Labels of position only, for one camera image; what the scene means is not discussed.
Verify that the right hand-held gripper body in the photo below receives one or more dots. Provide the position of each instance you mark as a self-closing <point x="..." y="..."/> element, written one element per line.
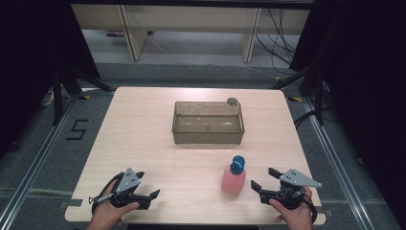
<point x="292" y="189"/>

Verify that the person's right hand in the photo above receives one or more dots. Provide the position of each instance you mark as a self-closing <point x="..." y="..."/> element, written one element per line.
<point x="295" y="215"/>

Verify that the black metal stand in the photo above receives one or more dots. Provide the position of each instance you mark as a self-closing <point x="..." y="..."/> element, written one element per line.
<point x="319" y="96"/>
<point x="58" y="96"/>

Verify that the pink bottle with blue cap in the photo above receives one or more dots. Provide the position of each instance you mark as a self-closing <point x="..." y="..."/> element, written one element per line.
<point x="234" y="179"/>

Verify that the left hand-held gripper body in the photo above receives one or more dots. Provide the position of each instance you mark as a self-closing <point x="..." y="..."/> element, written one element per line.
<point x="127" y="182"/>

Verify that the grey tape strip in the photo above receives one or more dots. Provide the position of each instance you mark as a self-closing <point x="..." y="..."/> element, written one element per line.
<point x="71" y="203"/>
<point x="328" y="213"/>

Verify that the metal floor rail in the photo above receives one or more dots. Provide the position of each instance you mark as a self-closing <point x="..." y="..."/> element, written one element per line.
<point x="35" y="163"/>
<point x="335" y="166"/>

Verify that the round grey table grommet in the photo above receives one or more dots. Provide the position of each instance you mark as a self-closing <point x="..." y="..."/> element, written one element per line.
<point x="232" y="101"/>

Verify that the yellow floor tape piece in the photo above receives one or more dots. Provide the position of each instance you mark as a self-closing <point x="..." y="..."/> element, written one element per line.
<point x="295" y="99"/>
<point x="84" y="97"/>

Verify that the beige wooden desk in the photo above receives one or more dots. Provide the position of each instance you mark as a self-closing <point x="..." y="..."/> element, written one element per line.
<point x="137" y="38"/>

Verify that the transparent brown plastic bin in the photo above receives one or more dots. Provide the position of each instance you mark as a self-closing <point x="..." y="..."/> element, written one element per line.
<point x="207" y="127"/>

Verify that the person's left hand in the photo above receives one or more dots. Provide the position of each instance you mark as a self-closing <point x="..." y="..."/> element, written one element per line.
<point x="110" y="213"/>

